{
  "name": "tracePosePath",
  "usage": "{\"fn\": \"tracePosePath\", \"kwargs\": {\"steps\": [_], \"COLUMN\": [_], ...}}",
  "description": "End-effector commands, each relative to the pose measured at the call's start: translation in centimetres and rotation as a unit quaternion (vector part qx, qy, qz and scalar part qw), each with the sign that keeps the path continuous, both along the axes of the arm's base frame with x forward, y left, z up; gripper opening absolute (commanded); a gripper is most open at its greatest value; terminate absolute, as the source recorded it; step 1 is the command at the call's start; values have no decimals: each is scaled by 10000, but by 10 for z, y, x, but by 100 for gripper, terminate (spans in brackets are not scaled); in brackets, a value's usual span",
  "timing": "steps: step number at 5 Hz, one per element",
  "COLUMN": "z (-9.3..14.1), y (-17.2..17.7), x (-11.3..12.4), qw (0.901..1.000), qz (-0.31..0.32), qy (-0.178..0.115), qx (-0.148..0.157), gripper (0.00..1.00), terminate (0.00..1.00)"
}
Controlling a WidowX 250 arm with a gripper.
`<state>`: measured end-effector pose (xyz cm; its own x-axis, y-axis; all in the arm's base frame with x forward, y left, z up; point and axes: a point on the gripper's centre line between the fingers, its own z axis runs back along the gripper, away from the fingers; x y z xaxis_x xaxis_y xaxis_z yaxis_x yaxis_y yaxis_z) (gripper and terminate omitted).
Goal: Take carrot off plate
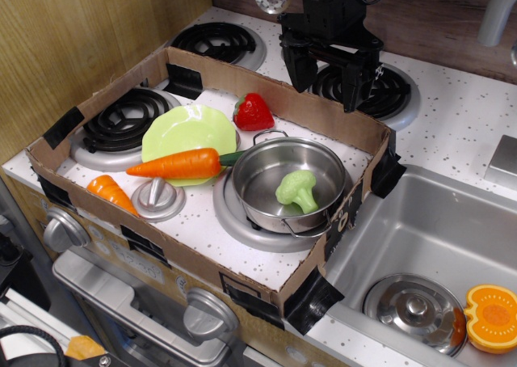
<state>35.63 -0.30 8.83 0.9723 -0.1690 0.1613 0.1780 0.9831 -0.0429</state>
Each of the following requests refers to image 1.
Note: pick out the back right black coil burner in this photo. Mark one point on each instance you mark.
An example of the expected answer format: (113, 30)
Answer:
(395, 99)

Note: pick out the silver oven door handle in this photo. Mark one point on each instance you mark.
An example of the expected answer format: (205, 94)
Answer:
(148, 324)

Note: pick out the cardboard fence with black tape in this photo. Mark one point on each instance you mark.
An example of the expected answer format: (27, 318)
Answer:
(195, 242)

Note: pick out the right silver oven knob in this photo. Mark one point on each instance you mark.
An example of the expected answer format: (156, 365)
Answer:
(207, 317)

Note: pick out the green toy broccoli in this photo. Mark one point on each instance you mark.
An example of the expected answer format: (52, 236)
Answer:
(297, 188)

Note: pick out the silver stove top knob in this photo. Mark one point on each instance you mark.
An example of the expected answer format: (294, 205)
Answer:
(157, 200)

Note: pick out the silver faucet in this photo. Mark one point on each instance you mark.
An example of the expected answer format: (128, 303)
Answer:
(498, 27)

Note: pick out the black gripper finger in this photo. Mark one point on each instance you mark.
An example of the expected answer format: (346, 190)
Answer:
(300, 63)
(359, 72)

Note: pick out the back left black coil burner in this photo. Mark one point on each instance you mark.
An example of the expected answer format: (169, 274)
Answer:
(227, 42)

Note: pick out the steel pot lid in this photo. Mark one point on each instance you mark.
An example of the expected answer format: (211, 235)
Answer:
(419, 307)

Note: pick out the black coil burner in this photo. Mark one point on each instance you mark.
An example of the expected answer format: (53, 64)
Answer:
(112, 140)
(395, 99)
(227, 42)

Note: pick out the light green plastic plate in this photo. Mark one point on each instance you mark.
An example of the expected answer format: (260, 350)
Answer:
(187, 128)

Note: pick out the small orange toy carrot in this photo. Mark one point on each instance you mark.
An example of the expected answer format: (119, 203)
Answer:
(107, 188)

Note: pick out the silver faucet base block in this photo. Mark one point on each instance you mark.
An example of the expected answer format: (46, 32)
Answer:
(502, 167)

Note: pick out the small steel pot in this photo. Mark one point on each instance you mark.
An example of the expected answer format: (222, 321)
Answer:
(258, 172)

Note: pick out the orange toy carrot green stem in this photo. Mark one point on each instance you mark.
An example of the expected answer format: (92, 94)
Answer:
(203, 163)

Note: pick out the silver oven knob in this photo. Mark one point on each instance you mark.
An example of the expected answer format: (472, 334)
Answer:
(207, 317)
(63, 231)

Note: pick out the silver sink basin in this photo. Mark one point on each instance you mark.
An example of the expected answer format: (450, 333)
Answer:
(428, 225)

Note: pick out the orange toy half fruit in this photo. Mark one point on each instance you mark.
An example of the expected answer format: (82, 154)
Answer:
(491, 318)

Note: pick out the left silver oven knob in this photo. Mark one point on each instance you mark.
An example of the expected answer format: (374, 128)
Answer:
(63, 231)

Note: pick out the red toy strawberry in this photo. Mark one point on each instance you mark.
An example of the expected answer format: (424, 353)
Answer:
(251, 113)

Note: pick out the front left black coil burner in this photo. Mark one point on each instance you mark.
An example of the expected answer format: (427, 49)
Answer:
(112, 140)

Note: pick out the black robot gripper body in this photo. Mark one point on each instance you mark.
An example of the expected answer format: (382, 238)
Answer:
(329, 31)

